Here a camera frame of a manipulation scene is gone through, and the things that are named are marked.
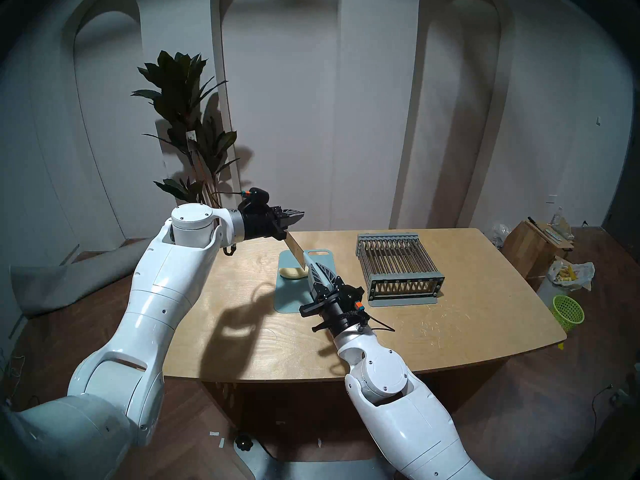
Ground potted green plant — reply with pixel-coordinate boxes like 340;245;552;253
131;50;241;210

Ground white plastic bag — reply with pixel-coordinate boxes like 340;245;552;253
547;259;596;291

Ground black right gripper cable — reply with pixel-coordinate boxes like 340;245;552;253
359;313;396;333

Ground blue cutting board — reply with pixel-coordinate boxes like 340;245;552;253
275;249;333;315

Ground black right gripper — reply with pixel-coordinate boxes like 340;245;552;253
299;261;370;335

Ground light blue handled knife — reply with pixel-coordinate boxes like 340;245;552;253
284;230;326;287

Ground grey dish rack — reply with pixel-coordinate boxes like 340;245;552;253
356;232;446;306

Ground green mesh basket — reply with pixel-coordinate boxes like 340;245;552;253
550;295;585;333

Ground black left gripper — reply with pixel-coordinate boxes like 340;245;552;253
238;202;305;241

